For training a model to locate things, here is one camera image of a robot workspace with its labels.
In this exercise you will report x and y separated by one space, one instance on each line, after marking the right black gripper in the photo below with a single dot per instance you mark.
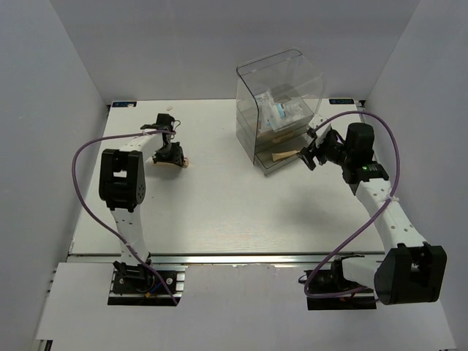
307 155

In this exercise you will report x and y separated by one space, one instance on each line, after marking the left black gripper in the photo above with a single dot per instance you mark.
177 157

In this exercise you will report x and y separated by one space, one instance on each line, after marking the beige makeup tube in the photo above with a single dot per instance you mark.
182 165

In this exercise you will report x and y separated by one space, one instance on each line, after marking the beige rose-gold lipstick pen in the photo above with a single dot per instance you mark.
283 155

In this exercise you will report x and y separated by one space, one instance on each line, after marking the white blue sachet packet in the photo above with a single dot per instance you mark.
270 112

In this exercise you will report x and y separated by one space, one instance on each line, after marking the clear acrylic organizer box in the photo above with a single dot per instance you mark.
277 98

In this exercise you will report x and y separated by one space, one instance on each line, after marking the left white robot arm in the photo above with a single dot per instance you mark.
122 185

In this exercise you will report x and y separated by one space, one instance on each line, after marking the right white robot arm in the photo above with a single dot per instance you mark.
412 269

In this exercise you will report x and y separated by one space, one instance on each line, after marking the right blue table label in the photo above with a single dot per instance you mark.
341 101

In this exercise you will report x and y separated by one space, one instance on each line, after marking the blue table label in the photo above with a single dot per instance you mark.
341 101
123 104

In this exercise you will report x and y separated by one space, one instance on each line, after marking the left blue table label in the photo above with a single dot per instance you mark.
123 104

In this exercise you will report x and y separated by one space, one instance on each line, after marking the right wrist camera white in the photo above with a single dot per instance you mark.
318 129

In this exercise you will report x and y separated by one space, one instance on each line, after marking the aluminium rail front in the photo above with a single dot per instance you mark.
188 259

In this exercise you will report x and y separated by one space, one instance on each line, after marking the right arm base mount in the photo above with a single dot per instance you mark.
331 280

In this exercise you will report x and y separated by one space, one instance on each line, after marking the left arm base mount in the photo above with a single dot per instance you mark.
137 286

